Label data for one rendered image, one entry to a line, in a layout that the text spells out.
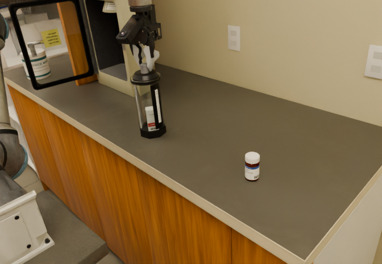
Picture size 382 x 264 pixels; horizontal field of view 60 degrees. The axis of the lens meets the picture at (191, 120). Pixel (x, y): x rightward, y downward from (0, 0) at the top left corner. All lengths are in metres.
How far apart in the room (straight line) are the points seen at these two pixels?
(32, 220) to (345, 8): 1.16
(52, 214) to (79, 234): 0.12
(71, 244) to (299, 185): 0.62
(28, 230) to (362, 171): 0.91
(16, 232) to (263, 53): 1.16
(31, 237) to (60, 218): 0.12
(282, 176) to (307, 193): 0.09
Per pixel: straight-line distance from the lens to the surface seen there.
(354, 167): 1.12
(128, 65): 1.55
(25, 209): 0.84
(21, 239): 0.88
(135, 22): 1.11
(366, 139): 1.28
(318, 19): 1.39
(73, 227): 0.95
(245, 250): 1.00
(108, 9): 1.61
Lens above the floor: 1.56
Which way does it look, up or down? 28 degrees down
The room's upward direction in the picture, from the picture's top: 4 degrees counter-clockwise
